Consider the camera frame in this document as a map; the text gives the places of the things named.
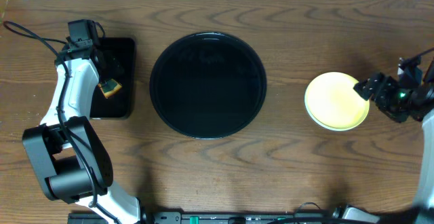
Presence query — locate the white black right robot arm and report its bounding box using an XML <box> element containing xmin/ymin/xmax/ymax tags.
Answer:
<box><xmin>353</xmin><ymin>58</ymin><xmax>433</xmax><ymax>223</ymax></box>

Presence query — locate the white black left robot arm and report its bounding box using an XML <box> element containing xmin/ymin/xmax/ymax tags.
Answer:
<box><xmin>22</xmin><ymin>19</ymin><xmax>144</xmax><ymax>223</ymax></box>

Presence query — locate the black rectangular tray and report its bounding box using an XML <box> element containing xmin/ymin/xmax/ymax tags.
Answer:
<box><xmin>90</xmin><ymin>37</ymin><xmax>136</xmax><ymax>119</ymax></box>

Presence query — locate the yellow plate with sauce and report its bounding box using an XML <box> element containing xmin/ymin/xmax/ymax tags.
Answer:
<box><xmin>304</xmin><ymin>72</ymin><xmax>370</xmax><ymax>132</ymax></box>

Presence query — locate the yellow green scrub sponge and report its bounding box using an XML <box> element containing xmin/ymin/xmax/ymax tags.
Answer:
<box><xmin>98</xmin><ymin>79</ymin><xmax>122</xmax><ymax>98</ymax></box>

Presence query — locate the round black tray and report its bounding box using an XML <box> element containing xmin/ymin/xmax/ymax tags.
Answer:
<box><xmin>149</xmin><ymin>32</ymin><xmax>267</xmax><ymax>139</ymax></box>

